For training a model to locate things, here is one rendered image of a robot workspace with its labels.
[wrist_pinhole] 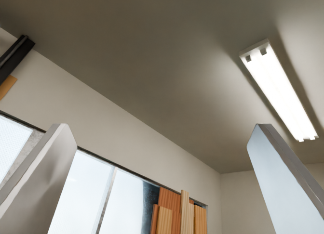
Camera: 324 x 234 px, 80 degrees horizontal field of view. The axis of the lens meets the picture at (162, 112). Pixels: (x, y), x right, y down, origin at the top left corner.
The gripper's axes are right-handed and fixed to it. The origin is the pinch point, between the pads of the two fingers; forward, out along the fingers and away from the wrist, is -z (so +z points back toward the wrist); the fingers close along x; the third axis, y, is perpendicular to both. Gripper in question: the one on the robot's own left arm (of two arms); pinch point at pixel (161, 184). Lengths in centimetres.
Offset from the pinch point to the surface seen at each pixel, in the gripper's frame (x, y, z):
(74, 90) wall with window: -76, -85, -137
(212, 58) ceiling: 35, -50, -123
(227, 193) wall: 97, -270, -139
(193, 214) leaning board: 36, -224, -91
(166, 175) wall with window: 5, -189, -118
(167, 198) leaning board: 5, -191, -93
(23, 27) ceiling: -97, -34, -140
